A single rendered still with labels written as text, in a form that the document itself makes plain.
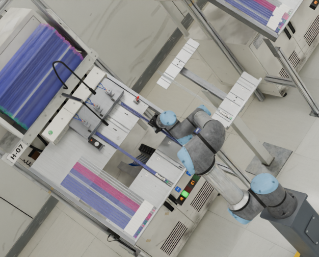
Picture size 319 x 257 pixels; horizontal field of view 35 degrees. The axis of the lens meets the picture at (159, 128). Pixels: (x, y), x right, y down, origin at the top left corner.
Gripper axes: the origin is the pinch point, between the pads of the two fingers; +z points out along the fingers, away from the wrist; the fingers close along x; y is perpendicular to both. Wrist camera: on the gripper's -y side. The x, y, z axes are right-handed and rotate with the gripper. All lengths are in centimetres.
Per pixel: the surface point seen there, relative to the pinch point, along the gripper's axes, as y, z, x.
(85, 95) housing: 43.1, 3.3, 9.1
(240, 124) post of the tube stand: -42, 18, -37
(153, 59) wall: 23, 193, -94
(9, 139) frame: 60, 5, 53
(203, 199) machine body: -57, 49, 9
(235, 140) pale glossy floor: -59, 76, -44
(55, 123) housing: 47, 4, 31
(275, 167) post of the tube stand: -82, 36, -35
